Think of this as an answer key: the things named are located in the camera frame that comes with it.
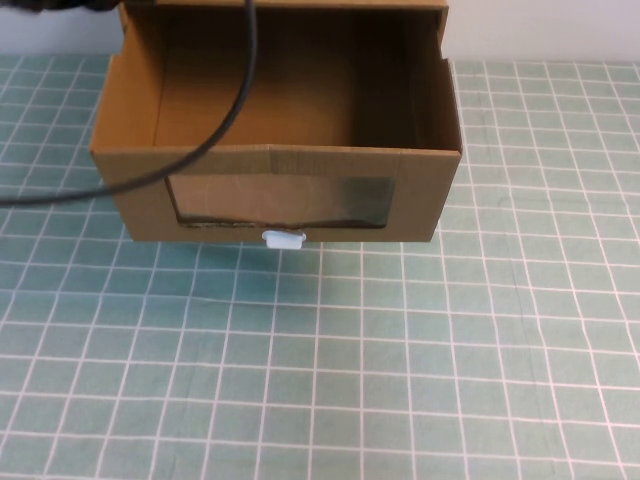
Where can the cardboard drawer with window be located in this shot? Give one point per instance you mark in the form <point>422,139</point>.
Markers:
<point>140,210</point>

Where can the cardboard shoe box shell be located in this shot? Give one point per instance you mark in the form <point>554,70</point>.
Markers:
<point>442,22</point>

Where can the green checked tablecloth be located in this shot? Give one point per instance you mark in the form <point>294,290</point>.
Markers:
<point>320,375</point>

